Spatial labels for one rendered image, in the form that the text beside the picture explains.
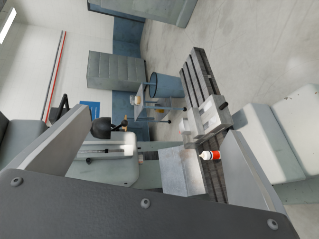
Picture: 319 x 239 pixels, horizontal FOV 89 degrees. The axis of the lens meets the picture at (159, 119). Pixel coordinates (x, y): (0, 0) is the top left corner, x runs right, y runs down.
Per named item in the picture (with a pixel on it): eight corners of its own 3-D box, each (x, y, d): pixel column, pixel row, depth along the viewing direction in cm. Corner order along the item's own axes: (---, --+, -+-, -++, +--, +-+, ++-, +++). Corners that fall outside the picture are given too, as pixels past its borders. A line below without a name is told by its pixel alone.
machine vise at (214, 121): (224, 95, 76) (203, 93, 72) (234, 124, 69) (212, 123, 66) (189, 126, 105) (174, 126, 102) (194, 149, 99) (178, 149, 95)
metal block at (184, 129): (192, 120, 86) (182, 120, 84) (195, 131, 84) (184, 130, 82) (188, 124, 91) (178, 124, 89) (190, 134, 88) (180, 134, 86)
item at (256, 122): (268, 102, 76) (248, 100, 72) (309, 180, 60) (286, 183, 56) (209, 141, 118) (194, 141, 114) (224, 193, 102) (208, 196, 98)
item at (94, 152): (132, 144, 59) (67, 145, 52) (133, 155, 57) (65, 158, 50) (131, 148, 62) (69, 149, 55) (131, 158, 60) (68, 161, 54)
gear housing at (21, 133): (44, 117, 55) (7, 116, 52) (26, 197, 44) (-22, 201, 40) (63, 149, 82) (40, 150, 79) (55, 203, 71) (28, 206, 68)
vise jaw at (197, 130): (198, 107, 84) (191, 106, 82) (205, 134, 77) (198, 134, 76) (192, 113, 89) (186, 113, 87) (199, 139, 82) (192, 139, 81)
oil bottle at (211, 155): (220, 149, 77) (200, 150, 73) (223, 157, 75) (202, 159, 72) (215, 151, 80) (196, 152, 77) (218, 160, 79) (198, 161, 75)
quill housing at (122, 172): (137, 128, 67) (46, 126, 57) (141, 181, 57) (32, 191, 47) (130, 144, 83) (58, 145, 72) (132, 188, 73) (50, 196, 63)
